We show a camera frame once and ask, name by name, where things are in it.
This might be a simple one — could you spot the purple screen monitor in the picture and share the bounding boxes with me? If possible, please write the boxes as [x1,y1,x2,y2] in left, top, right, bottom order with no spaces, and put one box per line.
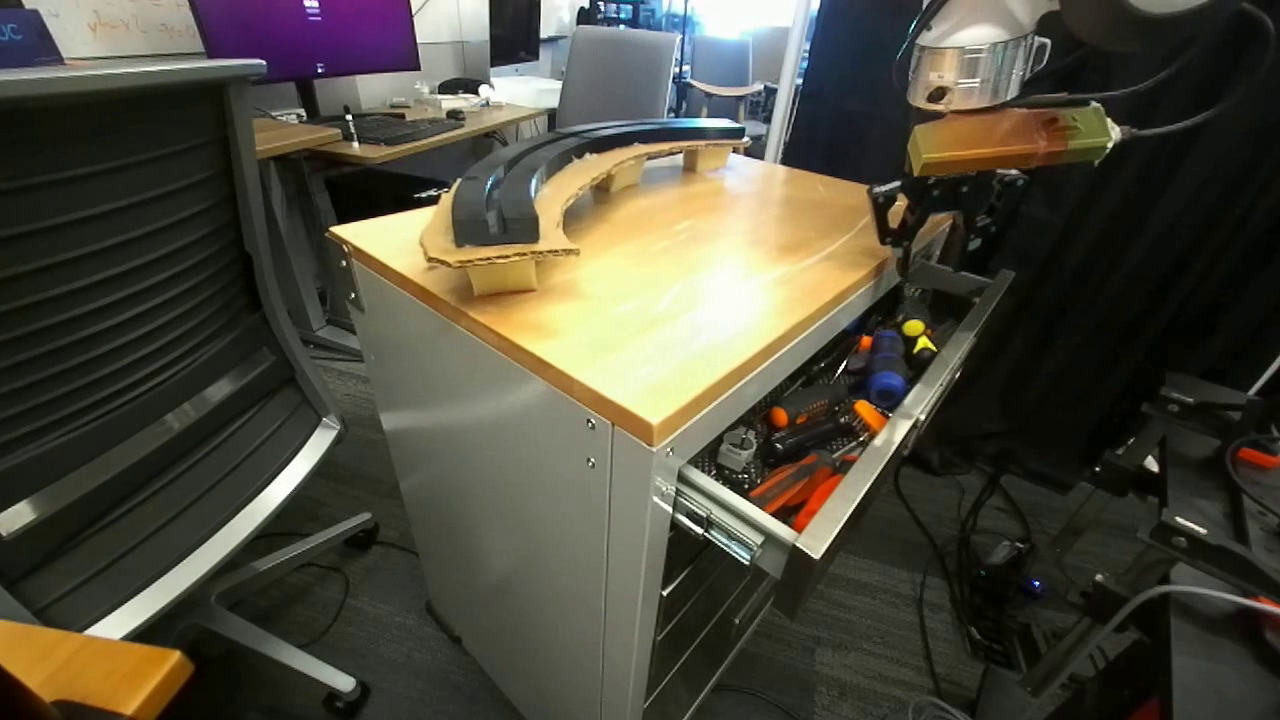
[186,0,421,79]

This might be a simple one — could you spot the black keyboard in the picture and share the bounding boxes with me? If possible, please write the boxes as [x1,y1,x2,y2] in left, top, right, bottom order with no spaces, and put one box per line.
[344,115,458,145]

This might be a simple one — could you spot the amber wrist camera block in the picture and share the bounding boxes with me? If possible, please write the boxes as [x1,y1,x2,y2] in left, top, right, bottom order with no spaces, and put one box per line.
[906,104,1118,174]

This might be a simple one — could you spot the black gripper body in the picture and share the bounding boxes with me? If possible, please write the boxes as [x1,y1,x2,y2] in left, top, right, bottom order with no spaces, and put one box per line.
[868,171,1027,275]

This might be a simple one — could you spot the grey background chair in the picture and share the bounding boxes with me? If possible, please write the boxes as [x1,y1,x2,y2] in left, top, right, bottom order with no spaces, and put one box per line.
[555,23,679,128]

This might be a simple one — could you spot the grey metal top drawer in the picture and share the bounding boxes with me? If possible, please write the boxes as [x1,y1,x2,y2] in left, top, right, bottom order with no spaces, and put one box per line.
[670,264,1013,580]

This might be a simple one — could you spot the orange handled tool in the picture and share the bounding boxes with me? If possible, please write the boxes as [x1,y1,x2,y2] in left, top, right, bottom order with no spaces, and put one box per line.
[746,450,844,533]

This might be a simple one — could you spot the black curved track on cardboard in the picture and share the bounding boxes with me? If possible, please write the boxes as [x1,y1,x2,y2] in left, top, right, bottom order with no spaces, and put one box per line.
[421,115,746,294]

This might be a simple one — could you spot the wooden top tool cabinet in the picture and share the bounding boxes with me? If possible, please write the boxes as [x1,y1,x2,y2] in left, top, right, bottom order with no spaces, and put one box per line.
[331,157,1009,720]

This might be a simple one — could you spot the black floor cables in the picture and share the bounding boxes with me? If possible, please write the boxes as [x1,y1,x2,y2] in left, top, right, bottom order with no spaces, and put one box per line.
[889,450,1073,720]

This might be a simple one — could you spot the grey mesh office chair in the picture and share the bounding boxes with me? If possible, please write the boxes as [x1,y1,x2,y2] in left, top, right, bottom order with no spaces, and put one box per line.
[0,58,375,717]

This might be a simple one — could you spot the wooden office desk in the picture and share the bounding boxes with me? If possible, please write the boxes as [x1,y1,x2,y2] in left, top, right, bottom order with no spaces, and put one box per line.
[253,104,543,167]

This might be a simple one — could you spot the blue black handled screwdriver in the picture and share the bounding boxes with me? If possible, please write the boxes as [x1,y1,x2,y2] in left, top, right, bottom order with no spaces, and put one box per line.
[865,353,910,407]

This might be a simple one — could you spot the black orange screwdriver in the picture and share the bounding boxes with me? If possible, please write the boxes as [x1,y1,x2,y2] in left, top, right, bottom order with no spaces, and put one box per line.
[764,399,889,462]

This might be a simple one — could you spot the yellow black handled screwdriver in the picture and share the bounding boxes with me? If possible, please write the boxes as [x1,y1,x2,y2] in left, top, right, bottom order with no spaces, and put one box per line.
[898,316,941,361]

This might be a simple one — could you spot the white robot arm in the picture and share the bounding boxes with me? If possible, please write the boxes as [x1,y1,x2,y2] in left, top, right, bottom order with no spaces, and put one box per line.
[868,0,1277,271]

